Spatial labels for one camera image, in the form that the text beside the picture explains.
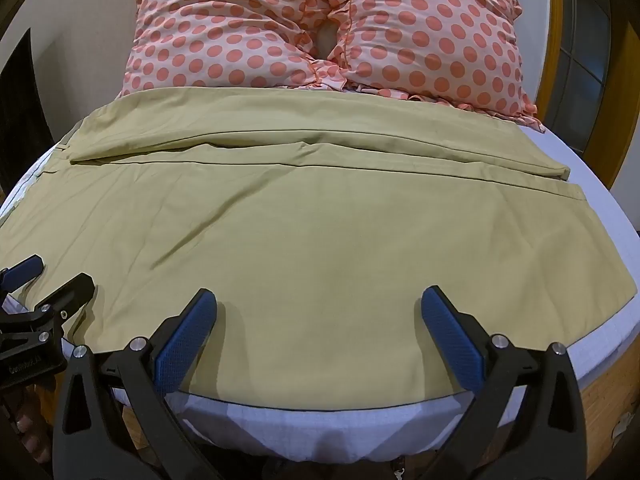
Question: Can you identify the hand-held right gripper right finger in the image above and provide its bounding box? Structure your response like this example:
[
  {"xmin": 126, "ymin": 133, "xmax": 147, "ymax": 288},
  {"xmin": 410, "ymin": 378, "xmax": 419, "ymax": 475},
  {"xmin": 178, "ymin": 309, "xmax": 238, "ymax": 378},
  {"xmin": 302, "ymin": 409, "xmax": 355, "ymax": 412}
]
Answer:
[{"xmin": 420, "ymin": 285, "xmax": 584, "ymax": 480}]

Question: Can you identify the wooden framed window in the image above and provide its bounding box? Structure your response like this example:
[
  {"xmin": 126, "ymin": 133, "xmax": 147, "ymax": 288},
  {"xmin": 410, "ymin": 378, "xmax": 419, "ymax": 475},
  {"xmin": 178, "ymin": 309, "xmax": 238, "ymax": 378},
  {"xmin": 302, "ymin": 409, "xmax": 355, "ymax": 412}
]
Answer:
[{"xmin": 520, "ymin": 0, "xmax": 640, "ymax": 196}]

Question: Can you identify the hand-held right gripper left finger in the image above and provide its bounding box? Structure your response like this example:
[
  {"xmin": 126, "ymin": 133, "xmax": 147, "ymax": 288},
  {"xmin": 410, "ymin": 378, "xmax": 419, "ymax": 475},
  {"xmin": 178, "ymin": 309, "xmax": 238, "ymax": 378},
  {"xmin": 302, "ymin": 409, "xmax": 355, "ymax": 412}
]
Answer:
[{"xmin": 52, "ymin": 287, "xmax": 219, "ymax": 480}]

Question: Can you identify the olive green bed sheet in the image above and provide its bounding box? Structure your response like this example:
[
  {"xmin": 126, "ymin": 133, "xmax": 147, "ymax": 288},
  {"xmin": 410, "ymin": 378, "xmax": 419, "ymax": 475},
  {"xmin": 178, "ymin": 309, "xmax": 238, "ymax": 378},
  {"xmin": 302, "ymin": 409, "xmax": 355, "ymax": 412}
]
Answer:
[{"xmin": 0, "ymin": 87, "xmax": 637, "ymax": 412}]

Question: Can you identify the white bed sheet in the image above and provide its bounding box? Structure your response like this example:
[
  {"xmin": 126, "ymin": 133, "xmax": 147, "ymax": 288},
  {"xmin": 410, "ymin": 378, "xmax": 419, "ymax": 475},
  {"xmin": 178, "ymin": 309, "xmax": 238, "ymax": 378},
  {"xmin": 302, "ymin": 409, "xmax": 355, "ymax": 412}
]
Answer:
[{"xmin": 0, "ymin": 124, "xmax": 640, "ymax": 467}]

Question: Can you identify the wooden bed frame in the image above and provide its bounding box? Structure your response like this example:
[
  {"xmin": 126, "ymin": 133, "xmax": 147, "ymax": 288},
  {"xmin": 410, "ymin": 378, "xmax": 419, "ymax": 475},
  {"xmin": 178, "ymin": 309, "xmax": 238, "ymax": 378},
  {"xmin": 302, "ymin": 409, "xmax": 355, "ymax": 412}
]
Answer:
[{"xmin": 30, "ymin": 350, "xmax": 640, "ymax": 480}]

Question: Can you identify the person's left hand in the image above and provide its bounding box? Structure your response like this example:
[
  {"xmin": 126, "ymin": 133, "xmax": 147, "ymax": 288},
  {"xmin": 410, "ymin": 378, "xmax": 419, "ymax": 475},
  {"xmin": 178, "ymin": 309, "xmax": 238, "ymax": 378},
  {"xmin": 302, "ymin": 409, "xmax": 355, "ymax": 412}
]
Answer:
[{"xmin": 13, "ymin": 386, "xmax": 53, "ymax": 465}]

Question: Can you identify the pink polka dot pillow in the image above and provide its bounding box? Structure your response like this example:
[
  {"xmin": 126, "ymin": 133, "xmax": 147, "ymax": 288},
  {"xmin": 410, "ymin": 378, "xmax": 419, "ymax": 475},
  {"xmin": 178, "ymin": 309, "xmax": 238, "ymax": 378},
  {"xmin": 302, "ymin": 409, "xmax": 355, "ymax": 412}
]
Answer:
[
  {"xmin": 119, "ymin": 0, "xmax": 352, "ymax": 100},
  {"xmin": 320, "ymin": 0, "xmax": 547, "ymax": 134}
]

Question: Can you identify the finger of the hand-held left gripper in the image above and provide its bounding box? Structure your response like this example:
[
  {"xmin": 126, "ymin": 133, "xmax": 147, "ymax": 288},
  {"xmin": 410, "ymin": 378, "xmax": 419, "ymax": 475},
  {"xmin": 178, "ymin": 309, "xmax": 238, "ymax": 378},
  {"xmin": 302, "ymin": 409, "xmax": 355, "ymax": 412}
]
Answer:
[
  {"xmin": 30, "ymin": 272, "xmax": 97, "ymax": 343},
  {"xmin": 0, "ymin": 254, "xmax": 45, "ymax": 292}
]

